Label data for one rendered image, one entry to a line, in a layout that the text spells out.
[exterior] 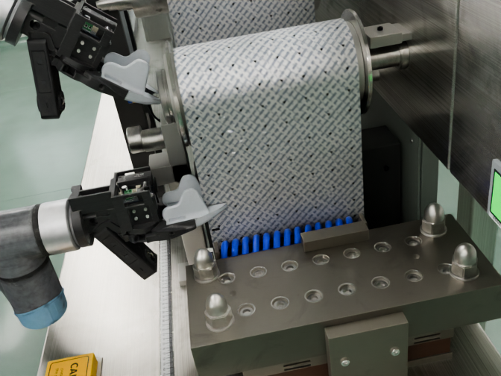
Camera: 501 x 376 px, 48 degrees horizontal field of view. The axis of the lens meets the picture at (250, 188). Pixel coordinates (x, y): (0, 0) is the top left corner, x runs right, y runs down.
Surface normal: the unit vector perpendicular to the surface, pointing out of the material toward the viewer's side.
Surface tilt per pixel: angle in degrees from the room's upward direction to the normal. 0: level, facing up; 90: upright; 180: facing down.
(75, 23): 90
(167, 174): 90
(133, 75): 90
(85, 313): 0
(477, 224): 90
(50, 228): 61
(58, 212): 26
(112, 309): 0
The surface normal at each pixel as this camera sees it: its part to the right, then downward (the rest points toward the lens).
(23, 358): -0.14, -0.84
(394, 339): 0.14, 0.51
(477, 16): -0.98, 0.19
